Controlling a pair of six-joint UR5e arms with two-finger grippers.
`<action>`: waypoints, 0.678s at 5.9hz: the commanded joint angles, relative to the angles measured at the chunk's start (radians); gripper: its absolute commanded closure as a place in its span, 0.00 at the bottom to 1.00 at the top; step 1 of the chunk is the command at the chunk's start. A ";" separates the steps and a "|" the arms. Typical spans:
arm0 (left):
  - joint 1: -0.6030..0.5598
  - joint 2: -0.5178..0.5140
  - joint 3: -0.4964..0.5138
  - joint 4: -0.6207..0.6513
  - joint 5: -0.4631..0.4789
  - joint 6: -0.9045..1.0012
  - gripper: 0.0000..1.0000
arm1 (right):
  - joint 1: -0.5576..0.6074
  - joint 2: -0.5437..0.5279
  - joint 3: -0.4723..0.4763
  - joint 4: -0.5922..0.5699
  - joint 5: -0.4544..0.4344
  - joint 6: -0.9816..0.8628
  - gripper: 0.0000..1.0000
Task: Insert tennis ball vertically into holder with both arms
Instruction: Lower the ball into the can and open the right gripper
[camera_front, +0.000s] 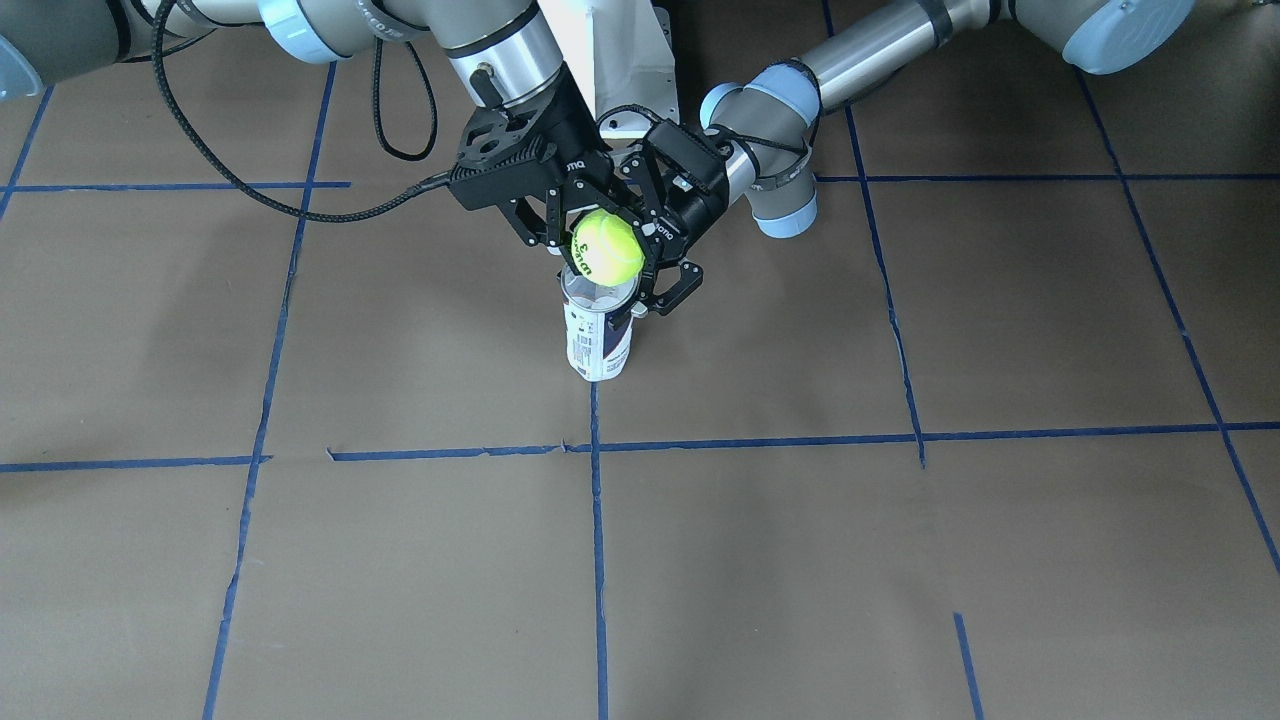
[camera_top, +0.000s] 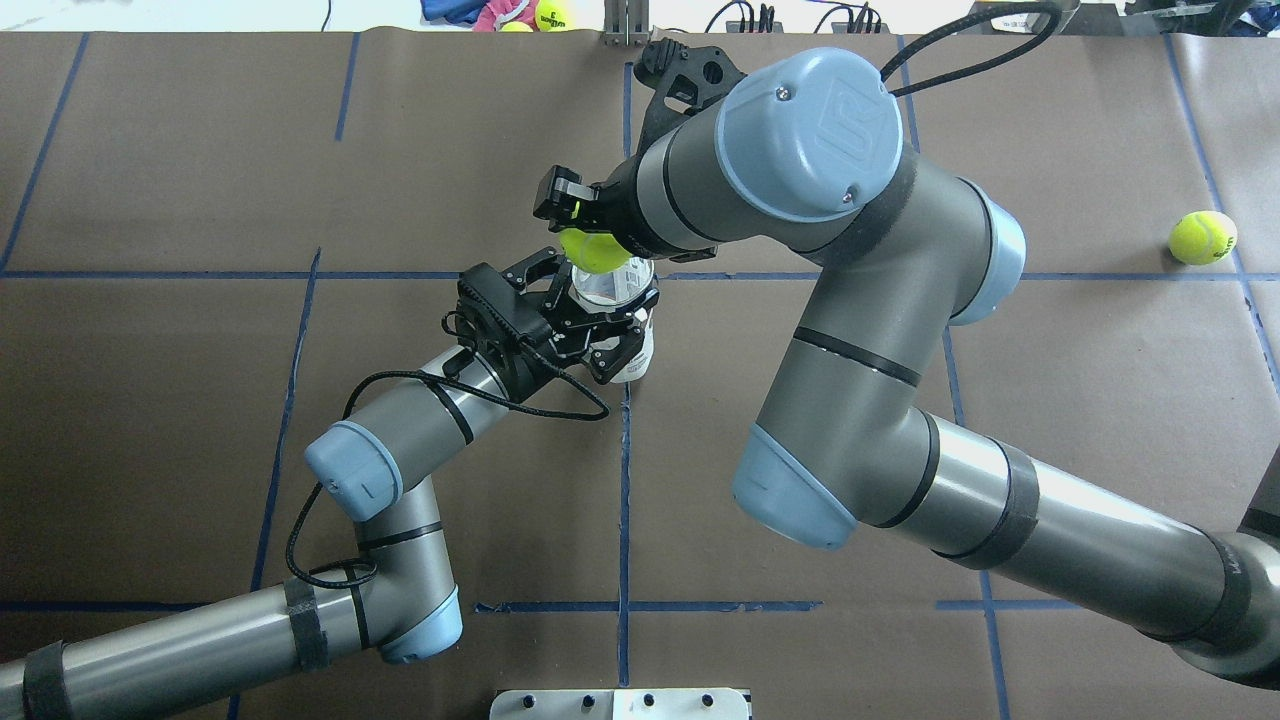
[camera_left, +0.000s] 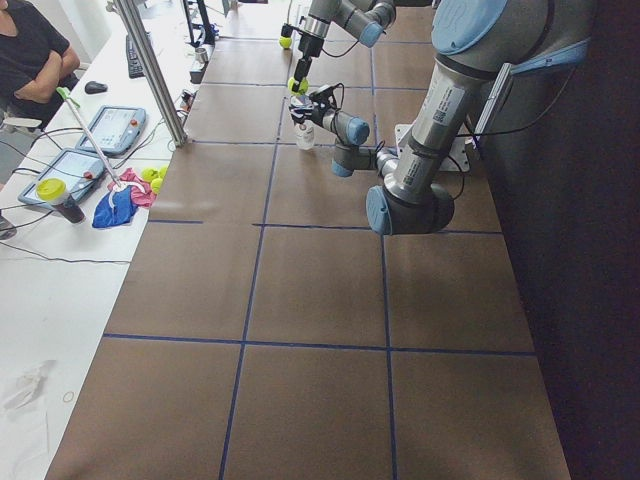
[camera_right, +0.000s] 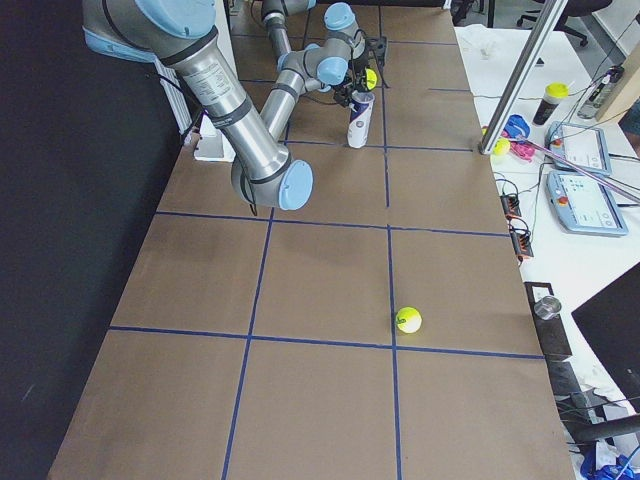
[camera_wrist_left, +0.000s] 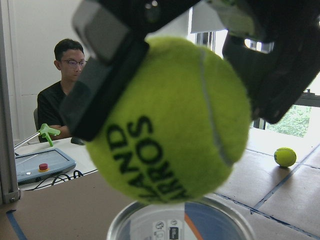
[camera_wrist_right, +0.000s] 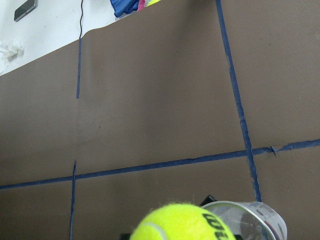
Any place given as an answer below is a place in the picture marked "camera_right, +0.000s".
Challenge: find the dark bottle yellow cap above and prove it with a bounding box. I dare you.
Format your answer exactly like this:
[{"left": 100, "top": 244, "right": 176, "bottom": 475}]
[{"left": 533, "top": 82, "right": 569, "bottom": 126}]

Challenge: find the silver metal rod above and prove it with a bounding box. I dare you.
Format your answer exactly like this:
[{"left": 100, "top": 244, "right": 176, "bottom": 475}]
[{"left": 514, "top": 130, "right": 640, "bottom": 204}]

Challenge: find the pink cloth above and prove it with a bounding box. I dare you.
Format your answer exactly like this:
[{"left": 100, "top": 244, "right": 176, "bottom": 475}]
[{"left": 510, "top": 140, "right": 536, "bottom": 162}]

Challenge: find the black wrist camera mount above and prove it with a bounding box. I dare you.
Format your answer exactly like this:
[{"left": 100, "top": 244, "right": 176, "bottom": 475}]
[{"left": 367, "top": 36, "right": 388, "bottom": 69}]

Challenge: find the far blue teach pendant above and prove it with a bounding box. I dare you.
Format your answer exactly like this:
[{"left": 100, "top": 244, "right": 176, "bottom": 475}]
[{"left": 546, "top": 121, "right": 612, "bottom": 176}]

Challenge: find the small steel cup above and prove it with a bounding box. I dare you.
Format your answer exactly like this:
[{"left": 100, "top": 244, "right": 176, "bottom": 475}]
[{"left": 533, "top": 295, "right": 562, "bottom": 321}]

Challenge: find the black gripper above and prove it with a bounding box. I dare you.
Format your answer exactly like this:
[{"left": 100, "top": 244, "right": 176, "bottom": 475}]
[
  {"left": 350, "top": 51, "right": 370, "bottom": 92},
  {"left": 332, "top": 83, "right": 353, "bottom": 106}
]

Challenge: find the blue teach pendant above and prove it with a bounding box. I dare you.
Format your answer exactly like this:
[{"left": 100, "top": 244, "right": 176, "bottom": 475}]
[
  {"left": 546, "top": 121, "right": 612, "bottom": 176},
  {"left": 546, "top": 170, "right": 629, "bottom": 237}
]

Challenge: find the near orange black connector block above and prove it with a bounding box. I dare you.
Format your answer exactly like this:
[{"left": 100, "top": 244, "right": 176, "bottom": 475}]
[{"left": 509, "top": 227, "right": 534, "bottom": 261}]

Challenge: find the yellow ball beside post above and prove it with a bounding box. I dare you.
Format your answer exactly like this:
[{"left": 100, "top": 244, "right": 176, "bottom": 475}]
[{"left": 492, "top": 137, "right": 511, "bottom": 156}]

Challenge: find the aluminium frame post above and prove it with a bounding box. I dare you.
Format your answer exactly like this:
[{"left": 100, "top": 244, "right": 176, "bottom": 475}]
[{"left": 478, "top": 0, "right": 568, "bottom": 155}]

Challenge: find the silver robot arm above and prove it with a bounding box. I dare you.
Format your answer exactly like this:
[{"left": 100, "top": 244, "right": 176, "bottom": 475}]
[
  {"left": 261, "top": 1, "right": 358, "bottom": 107},
  {"left": 82, "top": 1, "right": 367, "bottom": 210}
]

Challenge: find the orange black connector block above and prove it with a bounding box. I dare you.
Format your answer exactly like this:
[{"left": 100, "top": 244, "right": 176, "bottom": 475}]
[
  {"left": 509, "top": 227, "right": 534, "bottom": 261},
  {"left": 500, "top": 193, "right": 521, "bottom": 219}
]

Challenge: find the near blue teach pendant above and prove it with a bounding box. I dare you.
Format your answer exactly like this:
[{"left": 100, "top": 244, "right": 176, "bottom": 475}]
[{"left": 546, "top": 170, "right": 629, "bottom": 237}]

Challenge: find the yellow tennis ball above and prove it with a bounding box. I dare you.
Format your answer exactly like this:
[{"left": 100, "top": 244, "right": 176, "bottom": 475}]
[
  {"left": 395, "top": 306, "right": 422, "bottom": 334},
  {"left": 365, "top": 68, "right": 378, "bottom": 91}
]

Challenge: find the far orange black connector block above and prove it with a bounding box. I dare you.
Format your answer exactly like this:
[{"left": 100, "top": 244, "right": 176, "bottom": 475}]
[{"left": 500, "top": 193, "right": 521, "bottom": 219}]

